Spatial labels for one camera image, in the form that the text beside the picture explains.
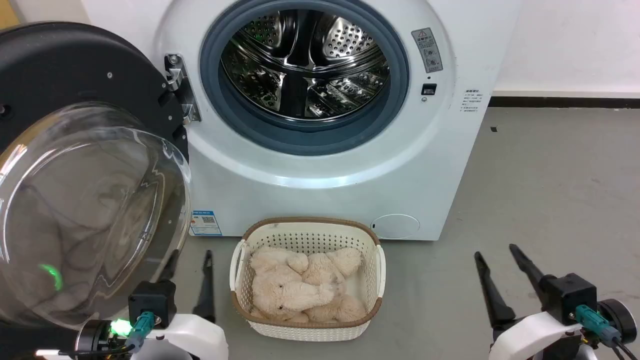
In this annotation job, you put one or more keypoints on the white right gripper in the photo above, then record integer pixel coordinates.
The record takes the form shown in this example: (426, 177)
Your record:
(530, 335)

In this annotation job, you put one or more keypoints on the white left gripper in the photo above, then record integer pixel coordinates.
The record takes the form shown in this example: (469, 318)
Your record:
(195, 337)

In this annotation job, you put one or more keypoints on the white front-load washing machine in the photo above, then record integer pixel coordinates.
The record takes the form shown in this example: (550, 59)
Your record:
(425, 165)

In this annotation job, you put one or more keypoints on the metal door hinge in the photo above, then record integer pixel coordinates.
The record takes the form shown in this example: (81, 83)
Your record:
(183, 95)

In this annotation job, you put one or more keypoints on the black door latch slot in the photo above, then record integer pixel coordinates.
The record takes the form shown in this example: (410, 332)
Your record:
(428, 89)

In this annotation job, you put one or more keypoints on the washer door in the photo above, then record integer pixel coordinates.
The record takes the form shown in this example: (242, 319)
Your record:
(60, 60)

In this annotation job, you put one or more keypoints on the blue white energy label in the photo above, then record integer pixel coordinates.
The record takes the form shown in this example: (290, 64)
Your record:
(205, 223)

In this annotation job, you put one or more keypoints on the beige plush teddy bear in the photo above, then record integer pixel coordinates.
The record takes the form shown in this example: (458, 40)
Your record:
(295, 292)

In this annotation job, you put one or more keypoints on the round white filter cover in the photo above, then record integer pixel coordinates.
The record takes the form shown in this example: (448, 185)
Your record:
(395, 226)

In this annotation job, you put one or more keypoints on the white perforated laundry basket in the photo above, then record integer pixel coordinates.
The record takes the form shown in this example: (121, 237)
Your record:
(310, 235)

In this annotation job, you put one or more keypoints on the small printed text label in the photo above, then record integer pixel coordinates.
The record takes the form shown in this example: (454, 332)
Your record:
(472, 101)

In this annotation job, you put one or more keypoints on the stainless steel drum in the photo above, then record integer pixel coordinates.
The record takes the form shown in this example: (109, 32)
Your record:
(300, 65)

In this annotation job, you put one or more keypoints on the grey warning sticker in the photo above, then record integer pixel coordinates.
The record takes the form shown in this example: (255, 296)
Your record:
(427, 50)

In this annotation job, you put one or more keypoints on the tan wooden panel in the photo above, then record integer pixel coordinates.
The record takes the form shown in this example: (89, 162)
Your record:
(7, 12)

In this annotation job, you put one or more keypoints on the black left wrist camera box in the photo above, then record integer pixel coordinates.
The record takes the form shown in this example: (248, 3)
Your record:
(152, 300)

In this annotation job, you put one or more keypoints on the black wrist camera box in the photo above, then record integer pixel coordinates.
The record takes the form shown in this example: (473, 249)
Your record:
(152, 300)
(570, 297)

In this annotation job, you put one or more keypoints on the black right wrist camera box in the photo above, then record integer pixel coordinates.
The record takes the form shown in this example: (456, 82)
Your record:
(570, 297)

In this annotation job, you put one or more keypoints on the black wall baseboard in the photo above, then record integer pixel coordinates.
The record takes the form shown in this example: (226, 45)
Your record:
(565, 102)

